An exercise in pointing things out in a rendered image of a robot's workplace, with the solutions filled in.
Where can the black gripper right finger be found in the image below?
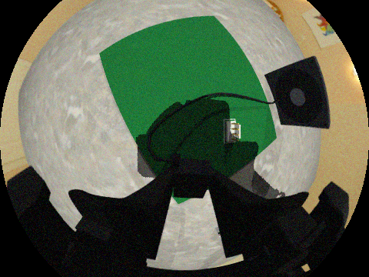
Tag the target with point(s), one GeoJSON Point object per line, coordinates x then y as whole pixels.
{"type": "Point", "coordinates": [242, 215]}

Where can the green circuit board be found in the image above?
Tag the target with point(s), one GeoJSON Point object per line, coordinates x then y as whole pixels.
{"type": "Point", "coordinates": [157, 70]}

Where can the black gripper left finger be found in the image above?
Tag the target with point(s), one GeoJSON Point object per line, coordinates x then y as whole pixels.
{"type": "Point", "coordinates": [141, 215]}

